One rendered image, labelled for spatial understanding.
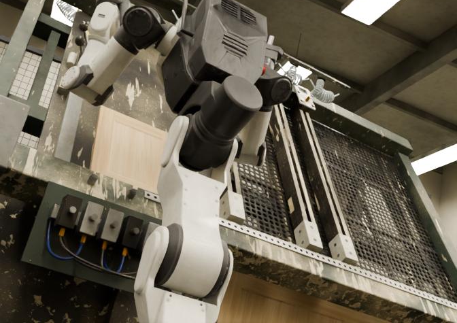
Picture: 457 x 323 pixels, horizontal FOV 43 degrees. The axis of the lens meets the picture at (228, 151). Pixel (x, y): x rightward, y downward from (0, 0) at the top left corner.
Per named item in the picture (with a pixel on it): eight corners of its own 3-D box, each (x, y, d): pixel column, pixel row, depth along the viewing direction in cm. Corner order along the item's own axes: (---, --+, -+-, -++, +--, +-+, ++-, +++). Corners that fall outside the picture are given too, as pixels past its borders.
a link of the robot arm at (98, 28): (106, 14, 194) (92, 48, 190) (98, -2, 186) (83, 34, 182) (124, 18, 193) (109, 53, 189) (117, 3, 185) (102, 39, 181)
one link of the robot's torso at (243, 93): (267, 117, 140) (264, 71, 152) (221, 96, 135) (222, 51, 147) (209, 181, 157) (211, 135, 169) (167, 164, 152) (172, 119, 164)
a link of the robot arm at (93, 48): (105, 56, 193) (83, 107, 187) (80, 39, 186) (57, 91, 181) (123, 52, 185) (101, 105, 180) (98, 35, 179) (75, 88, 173)
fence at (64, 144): (49, 166, 179) (54, 158, 177) (83, 28, 253) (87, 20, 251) (64, 172, 180) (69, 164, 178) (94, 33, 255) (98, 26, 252)
